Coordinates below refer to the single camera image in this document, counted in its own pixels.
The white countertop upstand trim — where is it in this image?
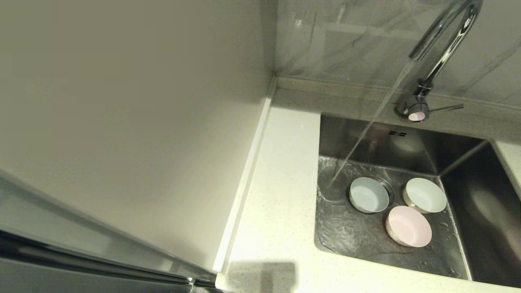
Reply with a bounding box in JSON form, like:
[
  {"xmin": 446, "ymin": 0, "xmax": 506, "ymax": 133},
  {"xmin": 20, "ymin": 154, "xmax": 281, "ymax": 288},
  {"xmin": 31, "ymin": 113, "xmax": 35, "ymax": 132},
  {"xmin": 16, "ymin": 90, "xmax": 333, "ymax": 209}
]
[{"xmin": 212, "ymin": 77, "xmax": 278, "ymax": 274}]

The white ceramic bowl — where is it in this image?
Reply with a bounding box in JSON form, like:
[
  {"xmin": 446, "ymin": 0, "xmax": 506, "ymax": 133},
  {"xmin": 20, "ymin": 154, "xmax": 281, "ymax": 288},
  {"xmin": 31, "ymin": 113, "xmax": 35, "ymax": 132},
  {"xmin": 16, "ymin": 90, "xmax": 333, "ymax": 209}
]
[{"xmin": 403, "ymin": 177, "xmax": 447, "ymax": 214}]

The stainless steel appliance door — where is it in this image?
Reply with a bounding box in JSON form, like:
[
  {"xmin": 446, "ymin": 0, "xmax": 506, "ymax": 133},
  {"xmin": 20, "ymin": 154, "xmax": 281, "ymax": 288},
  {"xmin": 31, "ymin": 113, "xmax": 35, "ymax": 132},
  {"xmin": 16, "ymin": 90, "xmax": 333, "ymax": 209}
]
[{"xmin": 0, "ymin": 168, "xmax": 218, "ymax": 293}]

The running water stream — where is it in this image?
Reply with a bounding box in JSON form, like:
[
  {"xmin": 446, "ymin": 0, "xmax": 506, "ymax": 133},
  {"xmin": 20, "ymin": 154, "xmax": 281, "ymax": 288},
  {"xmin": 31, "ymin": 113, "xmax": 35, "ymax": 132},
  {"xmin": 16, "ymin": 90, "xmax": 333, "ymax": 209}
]
[{"xmin": 331, "ymin": 58, "xmax": 415, "ymax": 186}]

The chrome gooseneck faucet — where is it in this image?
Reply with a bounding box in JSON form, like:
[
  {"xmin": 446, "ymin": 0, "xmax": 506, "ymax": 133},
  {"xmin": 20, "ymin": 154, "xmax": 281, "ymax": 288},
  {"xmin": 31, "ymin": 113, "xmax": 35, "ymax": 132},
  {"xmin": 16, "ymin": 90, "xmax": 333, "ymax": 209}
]
[{"xmin": 394, "ymin": 0, "xmax": 484, "ymax": 123}]

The light blue bowl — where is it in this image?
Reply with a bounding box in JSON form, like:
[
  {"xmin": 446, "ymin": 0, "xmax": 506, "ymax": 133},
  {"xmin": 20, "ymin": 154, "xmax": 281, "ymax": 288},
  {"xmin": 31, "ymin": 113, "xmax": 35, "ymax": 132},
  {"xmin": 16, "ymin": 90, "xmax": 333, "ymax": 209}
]
[{"xmin": 348, "ymin": 176, "xmax": 390, "ymax": 214}]

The pink bowl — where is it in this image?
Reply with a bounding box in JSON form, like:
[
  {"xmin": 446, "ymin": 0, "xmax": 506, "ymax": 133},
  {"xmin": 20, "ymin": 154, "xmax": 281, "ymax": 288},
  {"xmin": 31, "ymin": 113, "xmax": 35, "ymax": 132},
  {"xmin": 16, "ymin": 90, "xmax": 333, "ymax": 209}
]
[{"xmin": 385, "ymin": 206, "xmax": 433, "ymax": 248}]

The stainless steel sink basin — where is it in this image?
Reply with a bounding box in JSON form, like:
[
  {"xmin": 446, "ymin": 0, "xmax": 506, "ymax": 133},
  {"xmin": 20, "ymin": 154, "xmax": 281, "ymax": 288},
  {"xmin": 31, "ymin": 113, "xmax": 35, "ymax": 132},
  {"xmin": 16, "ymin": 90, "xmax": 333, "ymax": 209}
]
[{"xmin": 314, "ymin": 113, "xmax": 521, "ymax": 288}]

